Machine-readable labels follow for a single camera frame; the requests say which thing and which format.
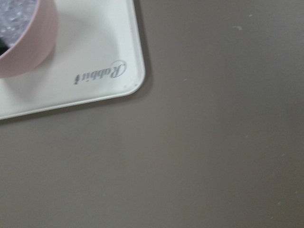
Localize beige plastic tray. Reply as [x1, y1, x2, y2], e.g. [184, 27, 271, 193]
[0, 0, 145, 119]

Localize pink bowl of ice cubes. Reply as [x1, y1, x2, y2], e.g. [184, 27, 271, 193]
[0, 0, 58, 78]

